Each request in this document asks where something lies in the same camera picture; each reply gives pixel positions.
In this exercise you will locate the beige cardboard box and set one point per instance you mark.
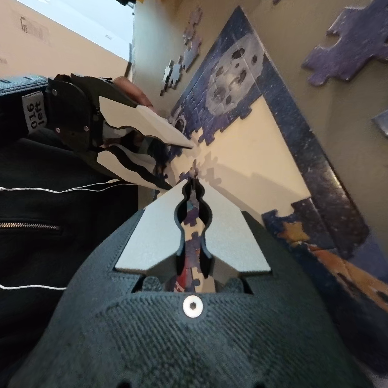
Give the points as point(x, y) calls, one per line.
point(45, 45)

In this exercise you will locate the row of puzzle pieces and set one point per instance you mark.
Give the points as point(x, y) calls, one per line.
point(348, 45)

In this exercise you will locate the space jigsaw puzzle board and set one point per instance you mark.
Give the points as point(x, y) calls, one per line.
point(236, 60)

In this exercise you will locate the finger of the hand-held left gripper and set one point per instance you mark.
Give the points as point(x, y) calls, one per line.
point(118, 165)
point(145, 121)

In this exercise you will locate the person's left hand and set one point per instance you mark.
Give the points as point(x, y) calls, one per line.
point(136, 95)

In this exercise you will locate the joined planet puzzle pieces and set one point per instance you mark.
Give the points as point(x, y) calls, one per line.
point(209, 178)

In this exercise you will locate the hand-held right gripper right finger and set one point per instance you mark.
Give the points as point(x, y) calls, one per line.
point(239, 242)

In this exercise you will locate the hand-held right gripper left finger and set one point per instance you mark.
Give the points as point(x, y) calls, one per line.
point(145, 242)

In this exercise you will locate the person's black jacket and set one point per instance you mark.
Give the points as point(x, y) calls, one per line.
point(45, 257)

